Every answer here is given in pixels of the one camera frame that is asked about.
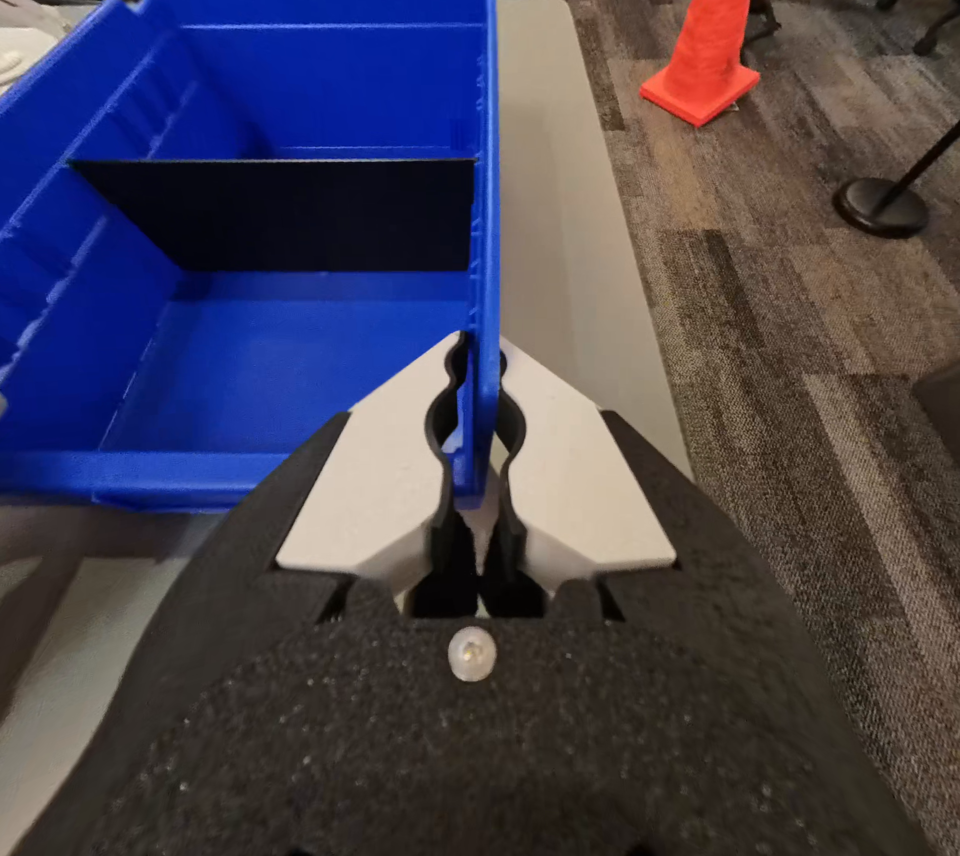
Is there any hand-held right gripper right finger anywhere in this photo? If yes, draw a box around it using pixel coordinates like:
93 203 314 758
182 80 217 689
486 337 678 619

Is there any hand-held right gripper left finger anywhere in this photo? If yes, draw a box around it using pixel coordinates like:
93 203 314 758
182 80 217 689
275 330 481 619

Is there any blue plastic bin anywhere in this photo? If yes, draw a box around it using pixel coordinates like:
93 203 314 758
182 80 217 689
0 0 502 514

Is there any black bin divider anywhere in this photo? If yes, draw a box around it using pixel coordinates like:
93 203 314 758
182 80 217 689
67 157 479 272

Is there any black stanchion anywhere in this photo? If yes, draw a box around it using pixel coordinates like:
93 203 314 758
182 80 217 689
832 121 960 241

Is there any orange traffic cone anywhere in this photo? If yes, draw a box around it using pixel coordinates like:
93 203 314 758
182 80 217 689
639 0 774 128

